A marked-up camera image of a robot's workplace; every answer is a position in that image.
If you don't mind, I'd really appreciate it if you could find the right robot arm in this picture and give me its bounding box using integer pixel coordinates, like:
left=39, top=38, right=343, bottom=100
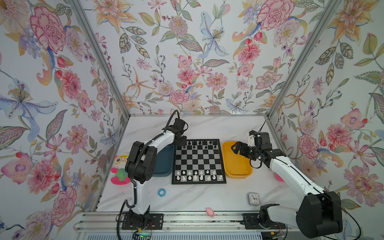
left=231, top=131, right=343, bottom=239

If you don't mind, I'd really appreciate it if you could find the yellow plastic tray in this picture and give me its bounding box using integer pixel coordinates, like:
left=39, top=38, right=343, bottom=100
left=222, top=141, right=253, bottom=179

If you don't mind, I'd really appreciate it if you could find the pink plush doll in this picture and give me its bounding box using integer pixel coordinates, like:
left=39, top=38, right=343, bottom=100
left=275, top=173, right=285, bottom=183

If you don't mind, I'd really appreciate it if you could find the teal plastic tray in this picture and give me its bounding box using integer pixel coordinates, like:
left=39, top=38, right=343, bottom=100
left=153, top=146, right=175, bottom=177

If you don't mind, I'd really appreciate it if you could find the black white chessboard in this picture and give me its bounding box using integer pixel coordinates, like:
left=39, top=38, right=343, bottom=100
left=172, top=139, right=227, bottom=185

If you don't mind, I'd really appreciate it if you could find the small white clock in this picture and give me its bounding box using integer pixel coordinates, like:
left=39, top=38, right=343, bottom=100
left=247, top=192, right=261, bottom=206

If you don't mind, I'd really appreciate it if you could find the yellow white plush toy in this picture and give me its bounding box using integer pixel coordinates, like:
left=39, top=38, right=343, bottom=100
left=111, top=156, right=131, bottom=186

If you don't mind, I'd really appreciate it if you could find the pink eraser toy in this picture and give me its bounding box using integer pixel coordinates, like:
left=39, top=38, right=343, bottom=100
left=206, top=208, right=215, bottom=218

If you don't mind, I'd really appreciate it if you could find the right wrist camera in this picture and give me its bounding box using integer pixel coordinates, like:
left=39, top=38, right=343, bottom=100
left=248, top=134, right=256, bottom=147

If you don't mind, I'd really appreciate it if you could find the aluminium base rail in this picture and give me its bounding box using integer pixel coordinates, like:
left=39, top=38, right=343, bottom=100
left=73, top=211, right=331, bottom=233

